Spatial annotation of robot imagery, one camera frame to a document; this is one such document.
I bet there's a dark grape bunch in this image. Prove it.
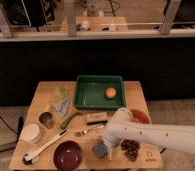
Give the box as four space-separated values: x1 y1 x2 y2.
121 139 140 162

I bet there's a black floor cable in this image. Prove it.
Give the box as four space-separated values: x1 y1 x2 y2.
0 105 19 136

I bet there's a metal cup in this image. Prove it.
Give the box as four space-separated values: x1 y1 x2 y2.
39 112 54 129

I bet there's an orange peach fruit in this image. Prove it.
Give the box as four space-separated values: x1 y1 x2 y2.
105 87 117 99

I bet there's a white handled dish brush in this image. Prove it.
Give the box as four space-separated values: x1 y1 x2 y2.
22 130 67 165

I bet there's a green plastic tray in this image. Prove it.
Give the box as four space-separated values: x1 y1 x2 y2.
73 75 126 110

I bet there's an orange plastic bowl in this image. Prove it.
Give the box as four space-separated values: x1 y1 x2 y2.
131 109 151 124

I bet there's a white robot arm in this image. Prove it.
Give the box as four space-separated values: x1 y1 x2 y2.
102 108 195 155

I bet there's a wooden folding table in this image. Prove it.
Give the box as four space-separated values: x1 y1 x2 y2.
9 81 163 170

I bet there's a white round container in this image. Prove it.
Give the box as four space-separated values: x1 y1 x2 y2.
20 124 42 144

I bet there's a green leafy vegetable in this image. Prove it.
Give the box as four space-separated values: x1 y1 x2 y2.
55 86 67 99

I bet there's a wooden block brush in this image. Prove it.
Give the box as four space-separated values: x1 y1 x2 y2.
86 112 108 125

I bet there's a green cucumber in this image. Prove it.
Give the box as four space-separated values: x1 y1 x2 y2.
60 111 82 130

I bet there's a silver fork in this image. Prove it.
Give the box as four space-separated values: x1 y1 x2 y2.
74 125 104 137

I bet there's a blue grey sponge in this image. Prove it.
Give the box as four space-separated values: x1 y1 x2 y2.
93 141 108 158

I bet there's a yellow small item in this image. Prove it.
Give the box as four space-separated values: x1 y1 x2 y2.
44 102 52 112

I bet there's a dark red bowl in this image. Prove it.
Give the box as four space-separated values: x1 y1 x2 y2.
53 141 82 171

